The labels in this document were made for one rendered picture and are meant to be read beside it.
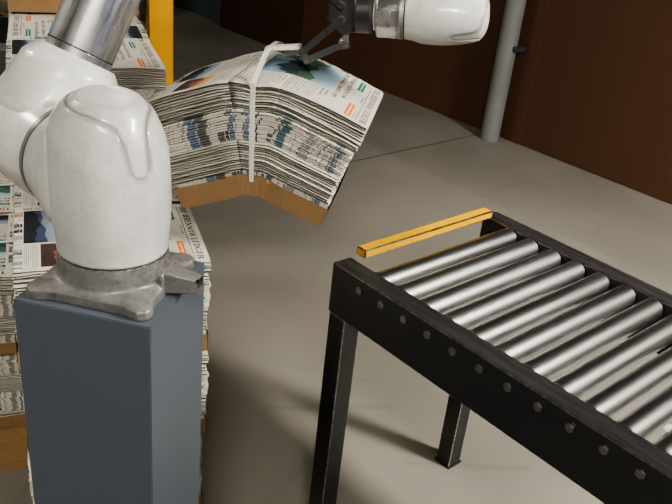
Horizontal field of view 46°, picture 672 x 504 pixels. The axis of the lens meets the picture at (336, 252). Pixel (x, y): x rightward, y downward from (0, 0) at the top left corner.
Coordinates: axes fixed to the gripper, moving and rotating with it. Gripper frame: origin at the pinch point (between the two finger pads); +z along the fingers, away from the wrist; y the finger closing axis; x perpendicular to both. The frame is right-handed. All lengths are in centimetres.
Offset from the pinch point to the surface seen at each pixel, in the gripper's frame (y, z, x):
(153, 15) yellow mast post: 24, 81, 135
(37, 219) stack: 43, 48, -14
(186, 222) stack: 45.6, 18.9, -3.2
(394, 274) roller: 53, -27, -4
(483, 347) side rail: 54, -46, -27
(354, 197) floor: 123, 15, 222
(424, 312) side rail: 53, -35, -19
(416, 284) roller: 53, -32, -8
